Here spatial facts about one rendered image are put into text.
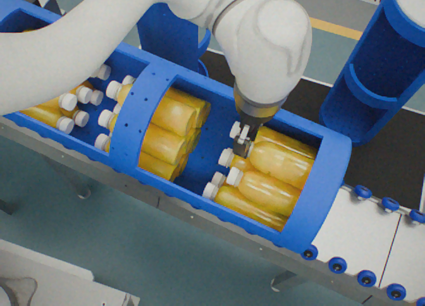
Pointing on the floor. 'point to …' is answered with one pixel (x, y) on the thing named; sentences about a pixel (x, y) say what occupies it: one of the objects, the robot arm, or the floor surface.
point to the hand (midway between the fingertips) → (246, 140)
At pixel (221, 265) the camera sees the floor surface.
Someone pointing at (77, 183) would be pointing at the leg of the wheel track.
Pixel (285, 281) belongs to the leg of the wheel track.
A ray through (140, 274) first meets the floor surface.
